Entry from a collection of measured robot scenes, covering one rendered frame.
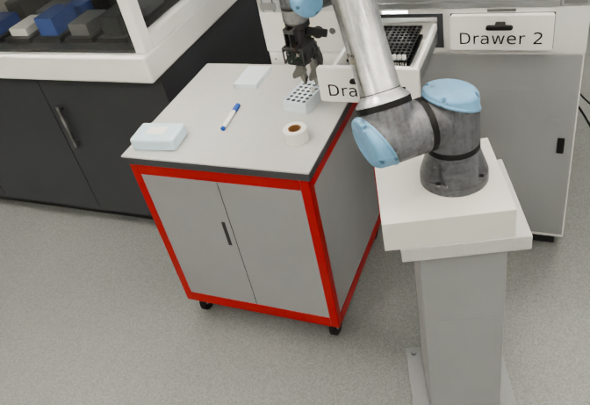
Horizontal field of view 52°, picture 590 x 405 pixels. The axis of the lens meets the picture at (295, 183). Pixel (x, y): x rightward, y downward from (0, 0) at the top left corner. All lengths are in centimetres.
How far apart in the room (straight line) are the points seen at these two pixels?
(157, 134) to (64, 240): 126
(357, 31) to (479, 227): 48
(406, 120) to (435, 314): 57
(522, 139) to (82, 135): 173
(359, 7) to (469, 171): 42
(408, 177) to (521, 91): 72
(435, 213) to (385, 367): 88
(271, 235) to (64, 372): 100
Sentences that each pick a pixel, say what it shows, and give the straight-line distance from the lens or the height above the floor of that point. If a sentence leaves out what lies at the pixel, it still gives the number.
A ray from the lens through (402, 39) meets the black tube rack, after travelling 188.
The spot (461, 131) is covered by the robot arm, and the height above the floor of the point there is 99.
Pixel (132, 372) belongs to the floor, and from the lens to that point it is 233.
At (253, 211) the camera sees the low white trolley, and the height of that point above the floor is 58.
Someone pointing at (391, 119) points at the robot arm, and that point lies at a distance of 122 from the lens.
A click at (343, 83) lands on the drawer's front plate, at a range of 174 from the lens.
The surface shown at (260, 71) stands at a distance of 212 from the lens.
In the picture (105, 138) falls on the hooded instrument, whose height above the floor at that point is 49.
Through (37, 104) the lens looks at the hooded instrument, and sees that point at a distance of 275.
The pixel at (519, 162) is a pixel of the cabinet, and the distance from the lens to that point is 220.
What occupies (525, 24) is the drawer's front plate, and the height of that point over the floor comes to 90.
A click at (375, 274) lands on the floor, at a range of 235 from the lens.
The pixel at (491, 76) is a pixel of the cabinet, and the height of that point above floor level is 72.
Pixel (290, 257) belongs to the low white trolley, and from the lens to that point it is 190.
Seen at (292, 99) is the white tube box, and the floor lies 79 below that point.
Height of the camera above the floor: 172
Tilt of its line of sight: 37 degrees down
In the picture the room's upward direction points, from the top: 13 degrees counter-clockwise
